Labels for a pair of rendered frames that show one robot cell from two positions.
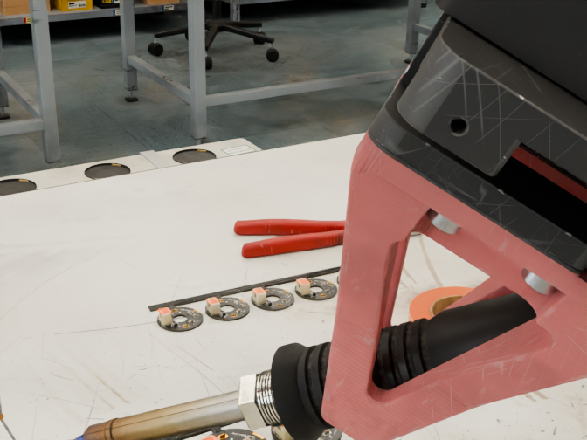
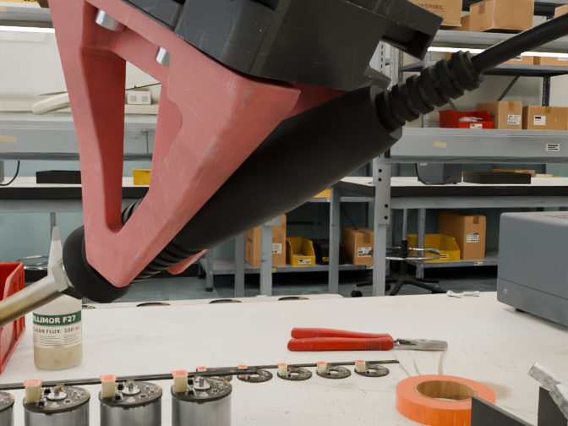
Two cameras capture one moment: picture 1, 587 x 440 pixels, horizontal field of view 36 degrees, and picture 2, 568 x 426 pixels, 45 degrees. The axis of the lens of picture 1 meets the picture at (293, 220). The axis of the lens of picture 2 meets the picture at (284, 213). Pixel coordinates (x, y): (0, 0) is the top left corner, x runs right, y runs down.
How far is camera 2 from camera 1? 15 cm
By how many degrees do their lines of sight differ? 25
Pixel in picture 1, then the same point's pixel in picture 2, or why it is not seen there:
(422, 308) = (408, 384)
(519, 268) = (169, 64)
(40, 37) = (265, 272)
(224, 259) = (273, 350)
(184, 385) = not seen: hidden behind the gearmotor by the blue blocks
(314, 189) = (371, 319)
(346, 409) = (96, 245)
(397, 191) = not seen: outside the picture
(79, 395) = not seen: hidden behind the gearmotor
